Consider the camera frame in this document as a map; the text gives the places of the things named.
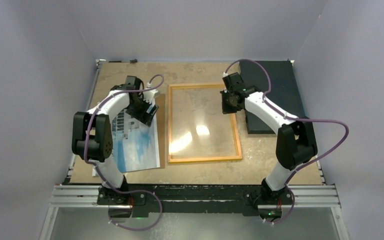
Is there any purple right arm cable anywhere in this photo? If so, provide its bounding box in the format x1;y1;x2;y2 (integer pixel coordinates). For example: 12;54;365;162
222;58;350;226

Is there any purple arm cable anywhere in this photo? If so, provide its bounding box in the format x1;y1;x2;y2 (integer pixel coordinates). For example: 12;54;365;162
83;74;165;232
222;58;350;226

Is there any yellow picture frame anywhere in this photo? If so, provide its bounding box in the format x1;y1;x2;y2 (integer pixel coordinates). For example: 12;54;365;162
167;82;244;166

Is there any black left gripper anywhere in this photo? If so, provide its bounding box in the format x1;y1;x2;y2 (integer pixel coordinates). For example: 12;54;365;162
127;95;158;127

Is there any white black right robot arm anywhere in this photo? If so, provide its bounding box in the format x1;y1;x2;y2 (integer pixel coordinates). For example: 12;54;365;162
220;73;318;204

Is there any clear frame glass pane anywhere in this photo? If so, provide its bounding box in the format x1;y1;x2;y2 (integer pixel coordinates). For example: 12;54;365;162
171;86;239;159

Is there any brown frame backing board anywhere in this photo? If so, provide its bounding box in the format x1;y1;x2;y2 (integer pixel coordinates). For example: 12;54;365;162
155;94;167;169

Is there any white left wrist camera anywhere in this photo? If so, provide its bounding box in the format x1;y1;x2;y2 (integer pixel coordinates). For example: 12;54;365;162
142;88;160;104

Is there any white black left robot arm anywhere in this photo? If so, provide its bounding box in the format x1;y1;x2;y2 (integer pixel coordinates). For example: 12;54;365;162
71;75;164;205

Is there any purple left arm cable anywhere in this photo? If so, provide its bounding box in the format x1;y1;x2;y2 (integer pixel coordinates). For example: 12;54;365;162
83;74;165;232

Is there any building and sky photo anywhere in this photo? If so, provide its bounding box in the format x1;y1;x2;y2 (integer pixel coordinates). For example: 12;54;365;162
111;110;161;173

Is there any dark green flat box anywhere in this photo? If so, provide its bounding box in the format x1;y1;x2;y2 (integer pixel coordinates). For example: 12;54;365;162
239;60;305;117

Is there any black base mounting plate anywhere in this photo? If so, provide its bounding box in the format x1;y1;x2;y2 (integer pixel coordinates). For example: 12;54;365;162
97;183;293;218

